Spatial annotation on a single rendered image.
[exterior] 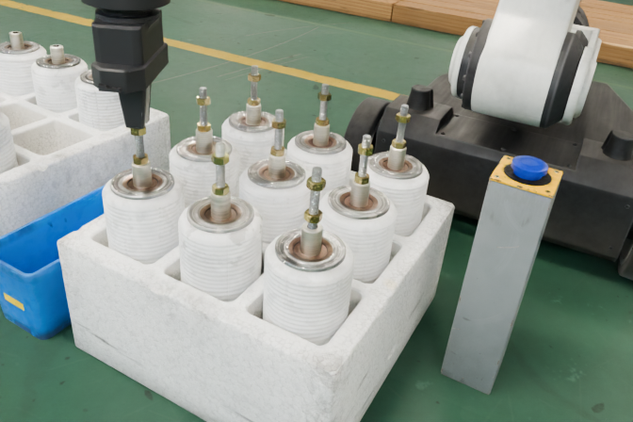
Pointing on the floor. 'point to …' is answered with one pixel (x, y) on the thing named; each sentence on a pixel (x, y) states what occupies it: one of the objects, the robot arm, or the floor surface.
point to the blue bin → (41, 267)
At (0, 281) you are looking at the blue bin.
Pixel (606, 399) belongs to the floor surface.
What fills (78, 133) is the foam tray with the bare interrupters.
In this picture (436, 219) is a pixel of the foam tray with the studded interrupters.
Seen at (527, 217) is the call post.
